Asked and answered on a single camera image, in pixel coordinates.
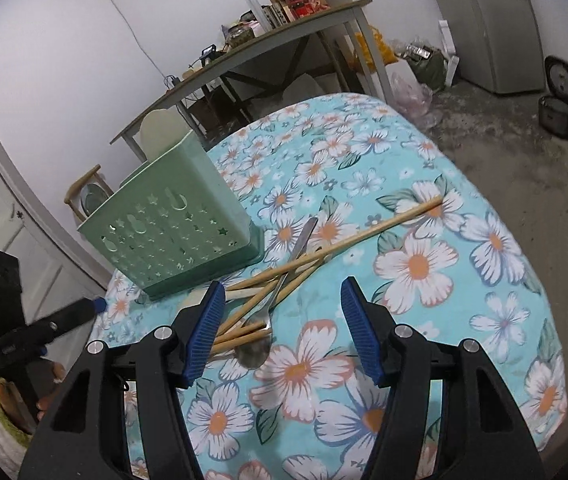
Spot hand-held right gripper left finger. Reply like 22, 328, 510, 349
18, 280, 227, 480

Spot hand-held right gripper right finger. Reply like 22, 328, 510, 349
340, 276, 547, 480

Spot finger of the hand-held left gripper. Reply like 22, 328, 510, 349
40, 297, 108, 336

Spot metal spoon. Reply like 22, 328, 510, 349
234, 216, 319, 371

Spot green perforated utensil holder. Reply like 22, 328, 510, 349
78, 129, 265, 301

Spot person's left hand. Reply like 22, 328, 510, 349
36, 364, 67, 423

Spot floral turquoise blanket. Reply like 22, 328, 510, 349
86, 92, 568, 480

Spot wooden chair with black seat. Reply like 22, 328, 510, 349
64, 164, 114, 223

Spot large pale spoon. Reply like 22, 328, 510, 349
141, 109, 181, 161

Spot pink plastic bag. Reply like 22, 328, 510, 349
390, 71, 437, 116

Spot white sacks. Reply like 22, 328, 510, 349
284, 72, 345, 103

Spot green bag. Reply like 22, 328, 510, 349
396, 42, 449, 88

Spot wooden table with white legs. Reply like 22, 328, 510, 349
110, 0, 395, 161

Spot yellow plastic bag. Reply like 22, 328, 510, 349
354, 30, 395, 68

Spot glass jar of greens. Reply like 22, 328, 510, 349
229, 25, 255, 48

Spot black rice cooker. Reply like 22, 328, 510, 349
538, 56, 568, 140

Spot white upright panel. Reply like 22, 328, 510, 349
438, 19, 461, 87

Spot metal tin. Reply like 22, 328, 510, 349
264, 2, 289, 28

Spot grey refrigerator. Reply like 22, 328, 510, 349
421, 0, 546, 96

